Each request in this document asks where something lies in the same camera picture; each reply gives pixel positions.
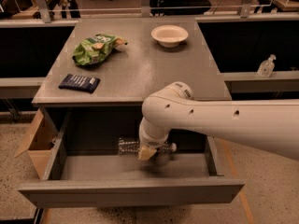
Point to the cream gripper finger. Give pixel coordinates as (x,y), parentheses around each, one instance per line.
(145,153)

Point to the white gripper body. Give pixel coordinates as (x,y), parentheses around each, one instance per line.
(151,142)

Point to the clear plastic water bottle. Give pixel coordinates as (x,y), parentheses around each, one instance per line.
(130,146)

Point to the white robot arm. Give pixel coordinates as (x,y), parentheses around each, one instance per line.
(269,125)

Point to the grey open top drawer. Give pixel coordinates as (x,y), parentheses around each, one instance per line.
(190,175)

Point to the clear hand sanitizer bottle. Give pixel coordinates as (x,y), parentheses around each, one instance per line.
(266,67)

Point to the grey metal cabinet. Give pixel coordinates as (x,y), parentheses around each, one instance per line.
(127,76)

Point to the dark blue snack packet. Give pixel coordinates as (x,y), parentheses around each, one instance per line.
(80,83)

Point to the white paper bowl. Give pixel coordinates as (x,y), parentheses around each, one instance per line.
(169,36)

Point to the green chip bag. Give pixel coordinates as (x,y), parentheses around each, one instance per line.
(94,50)

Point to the cardboard box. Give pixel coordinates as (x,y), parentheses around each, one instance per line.
(38,143)

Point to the right grey side shelf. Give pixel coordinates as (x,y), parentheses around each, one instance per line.
(250,82)

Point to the grey side shelf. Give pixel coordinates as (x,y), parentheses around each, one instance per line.
(250,82)
(19,87)

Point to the black office chair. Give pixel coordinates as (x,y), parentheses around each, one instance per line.
(179,0)

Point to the left grey side shelf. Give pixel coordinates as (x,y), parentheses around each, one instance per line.
(19,87)

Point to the metal railing with posts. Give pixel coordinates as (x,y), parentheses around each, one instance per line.
(209,10)

